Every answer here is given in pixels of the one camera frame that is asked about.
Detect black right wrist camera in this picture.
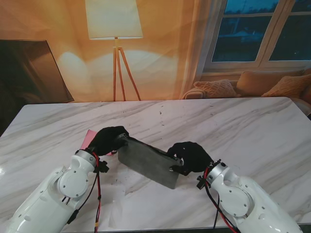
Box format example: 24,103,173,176
196,176,207,190

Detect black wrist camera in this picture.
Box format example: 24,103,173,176
98,160,110,173
196,176,207,190

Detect grey felt pouch with strap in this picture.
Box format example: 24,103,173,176
117,134,184,190

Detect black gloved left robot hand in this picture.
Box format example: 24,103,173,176
86,126,130,156

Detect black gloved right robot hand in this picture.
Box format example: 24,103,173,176
167,142,214,176

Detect printed living room backdrop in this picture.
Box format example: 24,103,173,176
0,0,311,138

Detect red black arm cable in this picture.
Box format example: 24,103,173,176
203,167,240,233
67,152,103,233

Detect red black right arm cable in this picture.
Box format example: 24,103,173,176
203,167,240,233

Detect red black left arm cable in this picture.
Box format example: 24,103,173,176
67,152,103,233

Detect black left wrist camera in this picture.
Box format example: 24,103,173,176
98,160,110,173

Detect pink cloth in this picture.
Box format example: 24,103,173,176
80,129,115,156

